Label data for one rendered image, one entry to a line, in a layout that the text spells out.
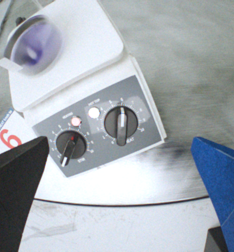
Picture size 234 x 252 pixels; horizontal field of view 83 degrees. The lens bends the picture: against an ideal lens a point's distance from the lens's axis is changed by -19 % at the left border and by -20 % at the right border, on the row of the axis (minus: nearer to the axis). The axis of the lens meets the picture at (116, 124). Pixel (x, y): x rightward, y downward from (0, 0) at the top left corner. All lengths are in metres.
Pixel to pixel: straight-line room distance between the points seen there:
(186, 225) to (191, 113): 0.15
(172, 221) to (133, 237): 0.06
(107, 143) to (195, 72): 0.15
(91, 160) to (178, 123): 0.11
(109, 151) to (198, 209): 0.14
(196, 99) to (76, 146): 0.15
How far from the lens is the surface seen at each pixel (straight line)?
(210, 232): 0.25
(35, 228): 0.32
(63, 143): 0.17
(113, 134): 0.15
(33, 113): 0.17
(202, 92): 0.22
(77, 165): 0.18
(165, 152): 0.20
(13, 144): 0.27
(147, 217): 0.23
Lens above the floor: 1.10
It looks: 78 degrees down
